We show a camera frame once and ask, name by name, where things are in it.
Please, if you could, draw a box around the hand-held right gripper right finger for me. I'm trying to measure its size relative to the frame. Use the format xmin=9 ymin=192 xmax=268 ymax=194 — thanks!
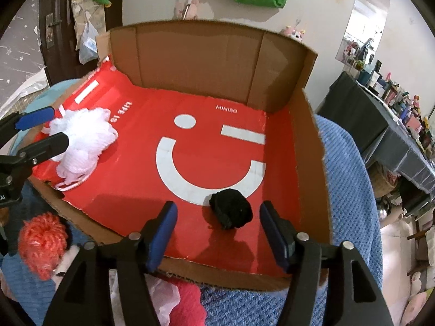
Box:
xmin=260 ymin=200 xmax=395 ymax=326

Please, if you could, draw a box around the beige hanging organizer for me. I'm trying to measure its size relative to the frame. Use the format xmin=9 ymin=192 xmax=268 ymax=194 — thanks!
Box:
xmin=66 ymin=0 xmax=106 ymax=41

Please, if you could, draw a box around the coral mesh bath sponge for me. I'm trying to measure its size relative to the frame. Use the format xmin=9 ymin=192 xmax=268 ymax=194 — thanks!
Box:
xmin=18 ymin=211 xmax=69 ymax=281

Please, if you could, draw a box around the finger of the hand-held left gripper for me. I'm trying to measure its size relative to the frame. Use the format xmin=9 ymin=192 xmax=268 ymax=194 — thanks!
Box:
xmin=0 ymin=132 xmax=70 ymax=184
xmin=0 ymin=106 xmax=56 ymax=143

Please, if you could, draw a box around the wall mirror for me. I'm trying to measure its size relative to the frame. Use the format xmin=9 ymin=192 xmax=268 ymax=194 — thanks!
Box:
xmin=335 ymin=0 xmax=390 ymax=65

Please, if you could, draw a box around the black knitted pouf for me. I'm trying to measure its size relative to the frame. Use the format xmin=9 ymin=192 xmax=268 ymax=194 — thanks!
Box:
xmin=208 ymin=188 xmax=254 ymax=230

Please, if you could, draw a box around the row of cosmetic bottles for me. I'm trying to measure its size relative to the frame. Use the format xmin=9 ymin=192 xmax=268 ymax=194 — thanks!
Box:
xmin=343 ymin=59 xmax=435 ymax=157

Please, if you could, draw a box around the pink unicorn plush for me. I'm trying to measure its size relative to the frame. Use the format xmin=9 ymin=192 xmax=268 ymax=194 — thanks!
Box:
xmin=280 ymin=24 xmax=305 ymax=43

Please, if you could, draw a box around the white mesh bath sponge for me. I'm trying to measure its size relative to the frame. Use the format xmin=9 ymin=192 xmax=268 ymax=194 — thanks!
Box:
xmin=44 ymin=107 xmax=119 ymax=191

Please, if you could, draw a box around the clear plastic bag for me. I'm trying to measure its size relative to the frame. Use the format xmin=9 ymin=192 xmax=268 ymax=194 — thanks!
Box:
xmin=79 ymin=20 xmax=100 ymax=64

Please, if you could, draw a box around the cardboard box with red lining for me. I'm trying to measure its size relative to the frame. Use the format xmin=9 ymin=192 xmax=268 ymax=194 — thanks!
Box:
xmin=29 ymin=20 xmax=332 ymax=293

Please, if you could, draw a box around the pale pink cloth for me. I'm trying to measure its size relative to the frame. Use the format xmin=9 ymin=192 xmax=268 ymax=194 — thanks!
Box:
xmin=110 ymin=272 xmax=181 ymax=326

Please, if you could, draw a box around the dark wooden door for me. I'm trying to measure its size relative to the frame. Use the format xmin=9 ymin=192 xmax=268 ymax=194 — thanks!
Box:
xmin=38 ymin=0 xmax=123 ymax=87

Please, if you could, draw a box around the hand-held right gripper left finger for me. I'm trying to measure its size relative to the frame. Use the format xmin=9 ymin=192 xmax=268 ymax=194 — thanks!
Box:
xmin=42 ymin=201 xmax=178 ymax=326

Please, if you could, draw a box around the table with grey cloth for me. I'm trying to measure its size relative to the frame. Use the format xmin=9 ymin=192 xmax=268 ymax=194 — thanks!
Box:
xmin=316 ymin=71 xmax=435 ymax=216

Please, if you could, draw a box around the red fluffy pouch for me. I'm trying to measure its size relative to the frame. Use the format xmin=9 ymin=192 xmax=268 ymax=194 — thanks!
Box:
xmin=170 ymin=278 xmax=208 ymax=326

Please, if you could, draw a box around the wicker basket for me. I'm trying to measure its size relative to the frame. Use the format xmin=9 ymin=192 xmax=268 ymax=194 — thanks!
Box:
xmin=367 ymin=166 xmax=398 ymax=198

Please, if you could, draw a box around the blue blanket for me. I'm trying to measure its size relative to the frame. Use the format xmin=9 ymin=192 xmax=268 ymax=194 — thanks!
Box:
xmin=0 ymin=114 xmax=384 ymax=326

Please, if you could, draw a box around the white plastic sheet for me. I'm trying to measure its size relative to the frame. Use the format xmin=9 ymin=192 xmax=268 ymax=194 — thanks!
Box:
xmin=0 ymin=71 xmax=48 ymax=116

